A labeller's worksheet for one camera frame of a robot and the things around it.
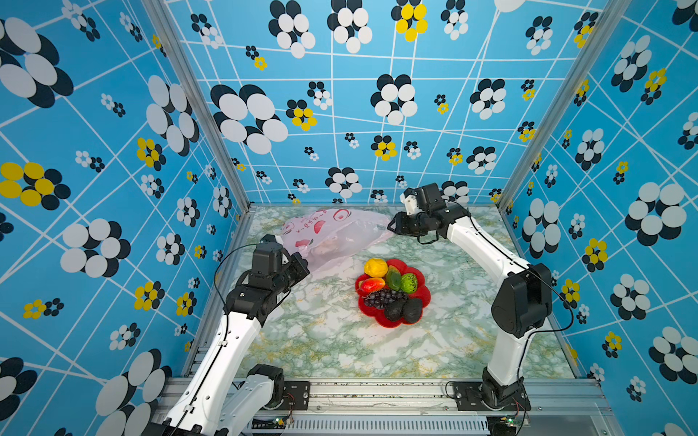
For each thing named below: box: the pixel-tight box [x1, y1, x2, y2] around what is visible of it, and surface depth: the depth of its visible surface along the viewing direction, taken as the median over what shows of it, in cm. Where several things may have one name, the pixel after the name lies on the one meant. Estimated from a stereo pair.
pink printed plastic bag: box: [280, 208, 395, 278], surface depth 96 cm
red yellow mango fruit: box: [358, 277, 387, 294], surface depth 88 cm
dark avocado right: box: [401, 297, 423, 325], surface depth 85 cm
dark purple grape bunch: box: [361, 288, 409, 310], surface depth 89 cm
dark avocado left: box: [385, 298, 408, 322], surface depth 86 cm
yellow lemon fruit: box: [364, 257, 389, 278], surface depth 92 cm
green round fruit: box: [400, 272, 419, 295], surface depth 91 cm
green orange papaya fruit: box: [386, 264, 402, 292], surface depth 89 cm
